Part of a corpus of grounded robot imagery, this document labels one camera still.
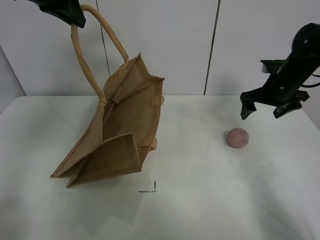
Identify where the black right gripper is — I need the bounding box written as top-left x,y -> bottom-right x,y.
240,59 -> 316,120

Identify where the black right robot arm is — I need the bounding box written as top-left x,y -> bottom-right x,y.
240,23 -> 320,120

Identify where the pink peach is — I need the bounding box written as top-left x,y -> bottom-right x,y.
224,128 -> 249,149

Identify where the brown linen tote bag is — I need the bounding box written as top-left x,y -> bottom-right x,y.
51,4 -> 164,188

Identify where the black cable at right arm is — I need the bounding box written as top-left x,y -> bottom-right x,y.
299,71 -> 320,89

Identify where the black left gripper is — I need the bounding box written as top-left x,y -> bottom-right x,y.
29,0 -> 86,28

